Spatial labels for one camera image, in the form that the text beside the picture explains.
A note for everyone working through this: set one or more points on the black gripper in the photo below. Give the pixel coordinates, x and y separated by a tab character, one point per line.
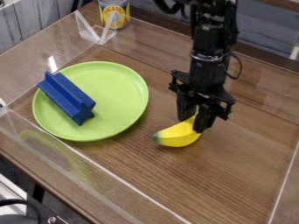
200	90

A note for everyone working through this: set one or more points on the yellow toy banana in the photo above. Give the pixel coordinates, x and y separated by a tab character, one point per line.
178	135

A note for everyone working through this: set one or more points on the blue cross-shaped block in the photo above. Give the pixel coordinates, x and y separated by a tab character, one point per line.
68	97

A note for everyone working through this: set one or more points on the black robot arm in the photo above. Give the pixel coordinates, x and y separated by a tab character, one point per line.
213	26

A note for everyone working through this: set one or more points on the green round plate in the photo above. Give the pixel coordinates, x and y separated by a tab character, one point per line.
118	90

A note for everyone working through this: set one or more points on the clear acrylic tray walls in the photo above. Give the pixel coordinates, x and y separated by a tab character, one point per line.
236	177

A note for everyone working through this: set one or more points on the yellow labelled tin can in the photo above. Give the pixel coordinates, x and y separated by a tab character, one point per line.
116	9

